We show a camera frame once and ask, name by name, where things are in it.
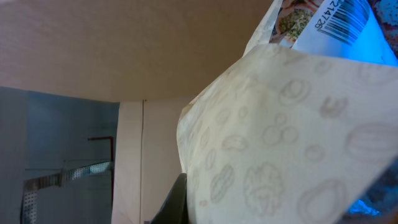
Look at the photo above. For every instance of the perforated metal bracket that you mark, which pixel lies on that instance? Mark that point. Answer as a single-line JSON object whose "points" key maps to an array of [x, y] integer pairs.
{"points": [[28, 213]]}

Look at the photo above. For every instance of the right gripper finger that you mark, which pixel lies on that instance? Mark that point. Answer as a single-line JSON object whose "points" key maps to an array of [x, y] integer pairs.
{"points": [[174, 208]]}

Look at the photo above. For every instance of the cookie bag brown white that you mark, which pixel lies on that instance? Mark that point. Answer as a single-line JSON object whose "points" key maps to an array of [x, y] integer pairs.
{"points": [[302, 128]]}

